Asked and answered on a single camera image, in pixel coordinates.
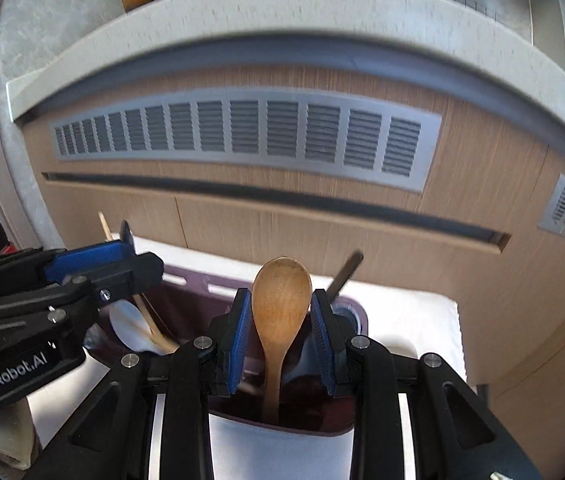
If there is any wooden cabinet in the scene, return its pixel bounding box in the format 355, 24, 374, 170
12, 45, 565, 480

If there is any purple utensil holder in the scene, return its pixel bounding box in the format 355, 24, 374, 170
82, 266, 370, 480

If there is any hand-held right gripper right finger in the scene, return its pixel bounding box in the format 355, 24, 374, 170
311, 289, 545, 480

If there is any long grey vent grille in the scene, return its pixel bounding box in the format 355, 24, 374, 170
50, 86, 443, 195

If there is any wooden spoon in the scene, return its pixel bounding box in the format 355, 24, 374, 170
251, 256, 313, 425

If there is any white cloth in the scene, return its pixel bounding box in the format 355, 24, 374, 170
0, 237, 468, 466

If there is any light blue spoon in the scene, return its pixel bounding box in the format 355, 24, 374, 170
282, 345, 320, 386

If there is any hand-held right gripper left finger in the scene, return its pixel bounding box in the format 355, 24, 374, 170
27, 287, 254, 480

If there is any black-handled grey spoon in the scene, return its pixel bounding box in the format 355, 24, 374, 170
325, 250, 364, 301

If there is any white spoon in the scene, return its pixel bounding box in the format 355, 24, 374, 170
108, 300, 163, 353

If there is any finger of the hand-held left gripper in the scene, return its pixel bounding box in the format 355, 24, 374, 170
0, 253, 164, 332
0, 220, 136, 306

